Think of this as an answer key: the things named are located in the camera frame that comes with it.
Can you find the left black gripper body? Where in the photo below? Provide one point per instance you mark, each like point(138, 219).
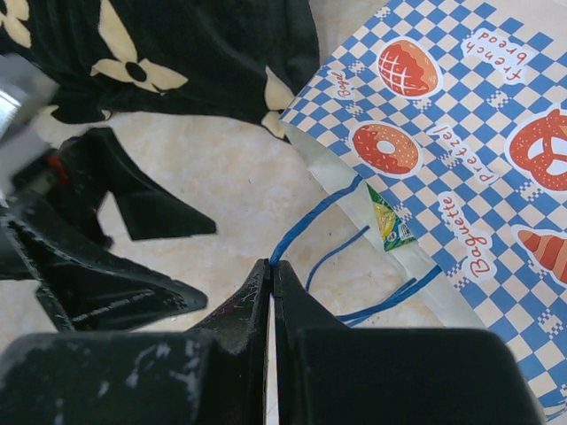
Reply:
point(67, 180)

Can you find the blue checkered paper bag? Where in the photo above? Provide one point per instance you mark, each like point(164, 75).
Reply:
point(454, 112)

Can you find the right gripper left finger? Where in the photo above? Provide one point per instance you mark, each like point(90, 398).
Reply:
point(212, 373)

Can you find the yellow green snack packet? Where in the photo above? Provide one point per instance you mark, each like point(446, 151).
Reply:
point(395, 233)

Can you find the black pillow with beige flowers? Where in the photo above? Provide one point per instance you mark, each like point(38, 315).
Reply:
point(244, 60)

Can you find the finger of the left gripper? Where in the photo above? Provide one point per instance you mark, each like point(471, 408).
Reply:
point(147, 209)
point(115, 288)

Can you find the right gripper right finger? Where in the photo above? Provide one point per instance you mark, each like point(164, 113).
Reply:
point(329, 373)

